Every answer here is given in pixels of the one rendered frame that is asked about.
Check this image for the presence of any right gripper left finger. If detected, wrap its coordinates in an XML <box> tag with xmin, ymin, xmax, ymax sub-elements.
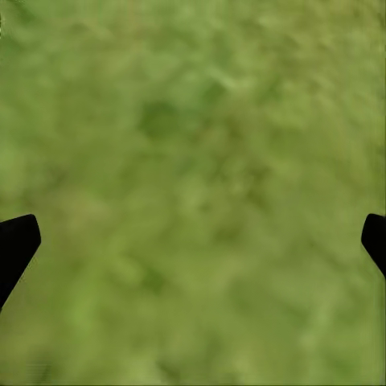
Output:
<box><xmin>0</xmin><ymin>214</ymin><xmax>41</xmax><ymax>309</ymax></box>

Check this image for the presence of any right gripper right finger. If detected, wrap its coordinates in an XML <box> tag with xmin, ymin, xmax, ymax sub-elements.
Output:
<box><xmin>362</xmin><ymin>214</ymin><xmax>386</xmax><ymax>277</ymax></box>

